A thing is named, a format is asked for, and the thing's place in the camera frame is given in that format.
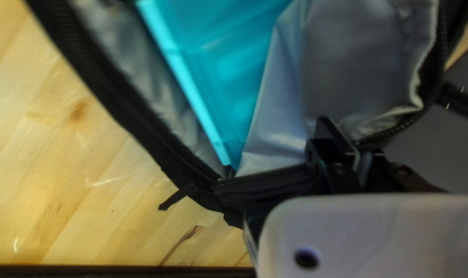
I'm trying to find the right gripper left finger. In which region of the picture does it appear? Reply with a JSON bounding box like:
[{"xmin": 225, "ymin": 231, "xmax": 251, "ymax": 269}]
[{"xmin": 305, "ymin": 116, "xmax": 361, "ymax": 194}]

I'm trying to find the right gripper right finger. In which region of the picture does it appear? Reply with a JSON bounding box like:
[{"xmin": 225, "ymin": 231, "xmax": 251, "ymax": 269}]
[{"xmin": 360, "ymin": 152, "xmax": 447, "ymax": 194}]

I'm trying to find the black backpack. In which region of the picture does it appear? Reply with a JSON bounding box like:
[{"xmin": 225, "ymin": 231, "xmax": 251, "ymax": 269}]
[{"xmin": 25, "ymin": 0, "xmax": 468, "ymax": 228}]

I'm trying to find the translucent teal lunch box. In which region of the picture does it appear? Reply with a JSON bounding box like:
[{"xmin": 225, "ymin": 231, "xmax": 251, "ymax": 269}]
[{"xmin": 135, "ymin": 0, "xmax": 294, "ymax": 168}]

